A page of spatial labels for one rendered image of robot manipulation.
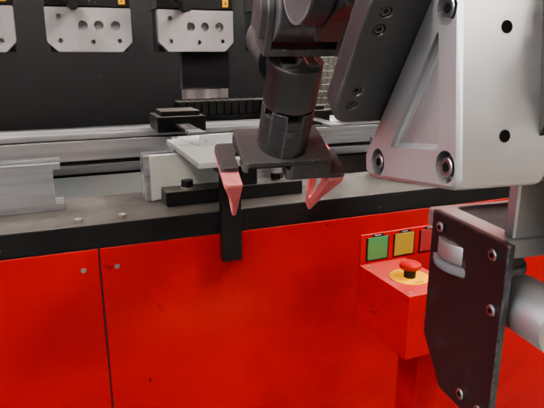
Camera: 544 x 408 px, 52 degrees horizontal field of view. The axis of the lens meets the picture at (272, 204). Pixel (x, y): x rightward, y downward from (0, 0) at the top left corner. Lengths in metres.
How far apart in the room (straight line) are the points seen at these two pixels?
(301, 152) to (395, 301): 0.46
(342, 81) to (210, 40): 0.85
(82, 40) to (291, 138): 0.61
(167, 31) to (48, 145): 0.44
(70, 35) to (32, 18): 0.55
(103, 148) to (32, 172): 0.30
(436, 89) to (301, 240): 0.90
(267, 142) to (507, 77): 0.36
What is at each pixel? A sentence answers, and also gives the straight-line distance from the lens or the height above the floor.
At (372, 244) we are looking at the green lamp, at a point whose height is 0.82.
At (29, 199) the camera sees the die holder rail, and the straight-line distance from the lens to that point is 1.16.
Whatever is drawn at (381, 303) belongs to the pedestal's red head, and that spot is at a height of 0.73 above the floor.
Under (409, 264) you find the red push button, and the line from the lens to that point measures 1.03.
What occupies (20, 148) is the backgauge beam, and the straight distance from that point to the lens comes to 1.41.
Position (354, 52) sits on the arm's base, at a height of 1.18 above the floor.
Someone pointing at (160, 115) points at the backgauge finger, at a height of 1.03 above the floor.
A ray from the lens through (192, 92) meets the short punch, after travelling 1.19.
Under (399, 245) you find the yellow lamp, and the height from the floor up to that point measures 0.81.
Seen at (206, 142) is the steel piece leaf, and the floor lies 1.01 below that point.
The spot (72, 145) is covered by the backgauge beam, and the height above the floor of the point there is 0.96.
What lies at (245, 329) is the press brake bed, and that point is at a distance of 1.20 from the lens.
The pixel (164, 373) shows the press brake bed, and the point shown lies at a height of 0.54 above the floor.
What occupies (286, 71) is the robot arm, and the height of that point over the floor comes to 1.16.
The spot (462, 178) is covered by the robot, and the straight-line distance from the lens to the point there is 0.27.
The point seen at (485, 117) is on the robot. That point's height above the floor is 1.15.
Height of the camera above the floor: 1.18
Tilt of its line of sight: 16 degrees down
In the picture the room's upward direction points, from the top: straight up
